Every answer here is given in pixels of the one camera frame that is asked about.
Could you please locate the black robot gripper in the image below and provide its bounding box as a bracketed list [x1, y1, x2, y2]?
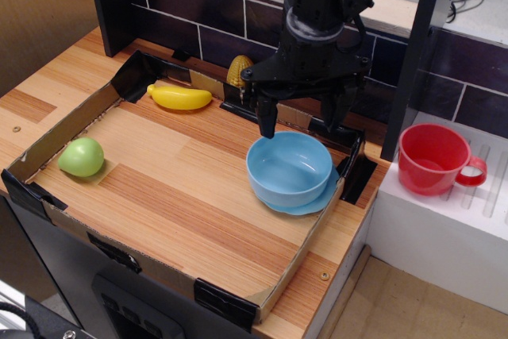
[241, 17, 371, 139]

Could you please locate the light blue plastic bowl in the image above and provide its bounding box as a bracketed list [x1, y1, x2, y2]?
[245, 131, 333, 207]

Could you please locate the light blue plastic plate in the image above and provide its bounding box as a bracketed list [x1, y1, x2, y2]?
[261, 166, 341, 216]

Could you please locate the dark left shelf post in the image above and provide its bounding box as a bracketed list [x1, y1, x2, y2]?
[94, 0, 137, 57]

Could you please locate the yellow toy banana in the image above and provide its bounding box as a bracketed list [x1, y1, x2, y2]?
[147, 84, 213, 110]

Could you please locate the green toy pear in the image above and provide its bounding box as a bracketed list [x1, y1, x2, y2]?
[58, 137, 104, 177]

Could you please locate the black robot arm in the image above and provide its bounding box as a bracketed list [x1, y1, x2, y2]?
[241, 0, 374, 138]

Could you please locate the dark shelf post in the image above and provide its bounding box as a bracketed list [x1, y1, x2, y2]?
[94, 0, 137, 57]
[381, 0, 451, 161]

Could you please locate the red plastic cup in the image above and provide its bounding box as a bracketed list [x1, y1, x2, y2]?
[398, 123, 487, 196]

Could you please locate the black braided cable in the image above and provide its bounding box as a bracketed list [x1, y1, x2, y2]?
[0, 301, 40, 339]

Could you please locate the dark right shelf post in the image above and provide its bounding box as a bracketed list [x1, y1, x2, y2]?
[381, 0, 451, 161]

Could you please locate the yellow toy corn cob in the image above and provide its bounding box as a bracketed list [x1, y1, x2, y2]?
[226, 55, 253, 87]

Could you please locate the cardboard fence with black tape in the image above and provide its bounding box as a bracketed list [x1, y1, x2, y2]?
[1, 48, 386, 338]

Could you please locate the black oven control panel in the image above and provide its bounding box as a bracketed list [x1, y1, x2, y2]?
[92, 275, 185, 339]

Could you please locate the white grooved drying rack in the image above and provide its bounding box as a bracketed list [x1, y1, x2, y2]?
[367, 113, 507, 313]

